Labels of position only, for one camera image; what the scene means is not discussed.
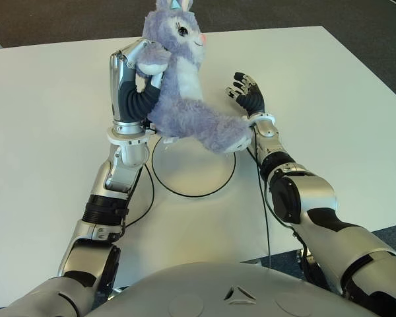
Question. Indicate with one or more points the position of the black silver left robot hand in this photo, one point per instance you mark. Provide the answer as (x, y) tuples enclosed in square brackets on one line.
[(132, 105)]

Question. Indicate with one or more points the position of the purple plush bunny doll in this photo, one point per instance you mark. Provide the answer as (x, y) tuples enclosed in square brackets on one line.
[(184, 115)]

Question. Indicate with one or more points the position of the grey robot torso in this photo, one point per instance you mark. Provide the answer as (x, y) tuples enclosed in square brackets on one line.
[(191, 290)]

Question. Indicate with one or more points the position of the white plate black rim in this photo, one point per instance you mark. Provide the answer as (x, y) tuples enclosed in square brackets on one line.
[(191, 171)]

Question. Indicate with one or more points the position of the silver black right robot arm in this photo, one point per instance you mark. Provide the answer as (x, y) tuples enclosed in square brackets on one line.
[(316, 195)]

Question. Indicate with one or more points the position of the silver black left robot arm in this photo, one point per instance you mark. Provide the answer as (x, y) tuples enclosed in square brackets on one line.
[(118, 175)]

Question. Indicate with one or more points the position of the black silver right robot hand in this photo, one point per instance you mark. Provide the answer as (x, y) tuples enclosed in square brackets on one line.
[(254, 99)]

